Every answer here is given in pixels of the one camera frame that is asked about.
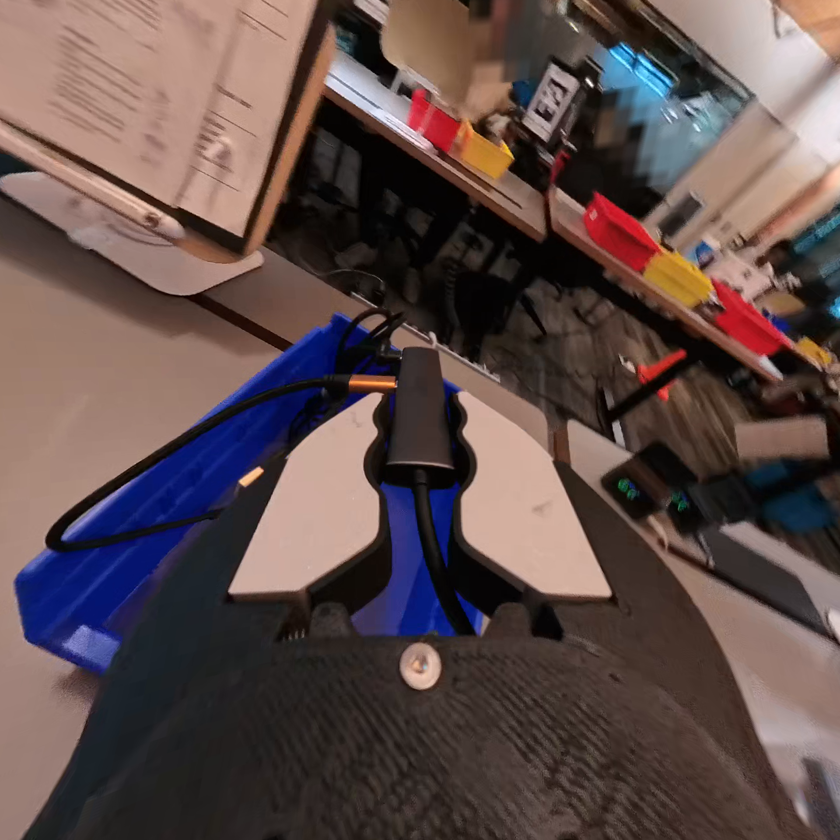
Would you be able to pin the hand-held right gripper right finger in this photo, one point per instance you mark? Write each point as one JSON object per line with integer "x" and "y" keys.
{"x": 525, "y": 518}

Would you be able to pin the grey usb hub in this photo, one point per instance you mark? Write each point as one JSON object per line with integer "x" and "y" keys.
{"x": 420, "y": 407}

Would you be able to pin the adjacent grey desk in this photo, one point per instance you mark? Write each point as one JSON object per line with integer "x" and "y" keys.
{"x": 754, "y": 656}

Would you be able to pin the black white printed tag board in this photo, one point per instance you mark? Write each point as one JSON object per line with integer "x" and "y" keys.
{"x": 551, "y": 102}

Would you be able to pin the black flat mat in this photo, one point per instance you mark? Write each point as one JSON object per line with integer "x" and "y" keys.
{"x": 761, "y": 577}

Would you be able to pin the long work table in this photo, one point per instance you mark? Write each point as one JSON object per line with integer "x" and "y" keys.
{"x": 387, "y": 108}
{"x": 590, "y": 246}

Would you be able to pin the blue plastic bin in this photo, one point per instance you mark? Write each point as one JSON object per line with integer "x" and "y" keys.
{"x": 79, "y": 604}

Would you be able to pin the black device with green display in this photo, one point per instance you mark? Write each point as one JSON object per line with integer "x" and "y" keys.
{"x": 633, "y": 482}
{"x": 695, "y": 505}

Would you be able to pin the printed sheet display board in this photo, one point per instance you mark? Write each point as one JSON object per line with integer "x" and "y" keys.
{"x": 131, "y": 85}

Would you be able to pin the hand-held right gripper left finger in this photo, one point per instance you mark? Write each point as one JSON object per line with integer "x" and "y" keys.
{"x": 315, "y": 512}

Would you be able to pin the red table leg bracket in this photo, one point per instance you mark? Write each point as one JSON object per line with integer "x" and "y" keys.
{"x": 659, "y": 371}

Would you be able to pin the yellow plastic bin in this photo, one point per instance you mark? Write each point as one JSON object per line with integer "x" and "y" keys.
{"x": 679, "y": 279}
{"x": 485, "y": 154}
{"x": 814, "y": 351}

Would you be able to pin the white stand base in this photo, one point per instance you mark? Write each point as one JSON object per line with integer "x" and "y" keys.
{"x": 197, "y": 272}

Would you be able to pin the red plastic bin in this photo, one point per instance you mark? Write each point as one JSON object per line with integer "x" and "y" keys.
{"x": 433, "y": 121}
{"x": 620, "y": 229}
{"x": 748, "y": 321}

